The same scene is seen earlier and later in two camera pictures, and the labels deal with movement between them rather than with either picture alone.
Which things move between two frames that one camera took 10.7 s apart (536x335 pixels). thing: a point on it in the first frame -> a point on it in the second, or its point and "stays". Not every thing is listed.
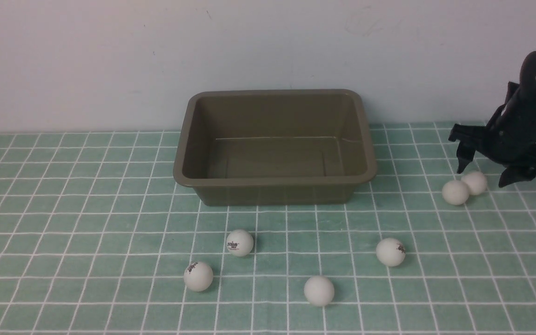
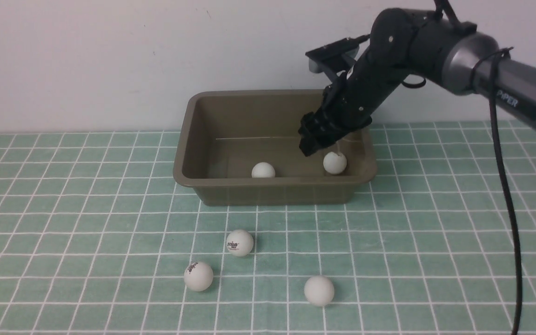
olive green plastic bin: [267, 147] stays
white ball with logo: [198, 276] stays
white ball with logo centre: [240, 243] stays
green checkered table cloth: [91, 233] stays
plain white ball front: [319, 290] stays
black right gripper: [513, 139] -> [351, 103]
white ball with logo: [391, 251] -> [334, 163]
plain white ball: [455, 192] -> [263, 170]
